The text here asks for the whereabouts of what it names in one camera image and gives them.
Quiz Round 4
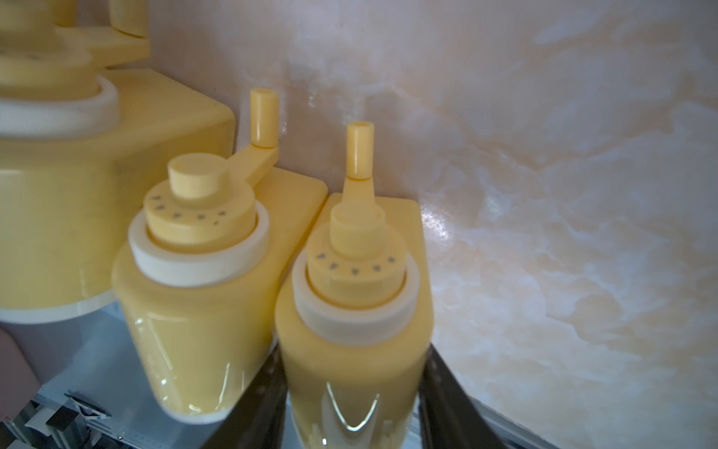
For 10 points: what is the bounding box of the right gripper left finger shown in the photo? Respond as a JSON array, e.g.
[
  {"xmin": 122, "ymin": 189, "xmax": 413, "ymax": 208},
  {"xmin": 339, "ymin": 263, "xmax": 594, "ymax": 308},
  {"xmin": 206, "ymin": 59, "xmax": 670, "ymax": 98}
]
[{"xmin": 201, "ymin": 344, "xmax": 288, "ymax": 449}]

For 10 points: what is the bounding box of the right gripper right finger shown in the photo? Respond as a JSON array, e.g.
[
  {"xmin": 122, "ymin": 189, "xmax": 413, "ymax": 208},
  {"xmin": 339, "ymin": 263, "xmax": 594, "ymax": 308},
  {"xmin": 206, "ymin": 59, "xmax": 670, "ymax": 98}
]
[{"xmin": 418, "ymin": 345, "xmax": 506, "ymax": 449}]

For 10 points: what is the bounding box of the yellow sharpener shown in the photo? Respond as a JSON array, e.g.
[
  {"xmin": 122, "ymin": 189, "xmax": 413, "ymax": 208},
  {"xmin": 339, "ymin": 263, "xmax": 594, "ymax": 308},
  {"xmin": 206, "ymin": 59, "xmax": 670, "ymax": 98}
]
[
  {"xmin": 112, "ymin": 88, "xmax": 328, "ymax": 425},
  {"xmin": 1, "ymin": 1, "xmax": 236, "ymax": 325},
  {"xmin": 275, "ymin": 122, "xmax": 434, "ymax": 448}
]

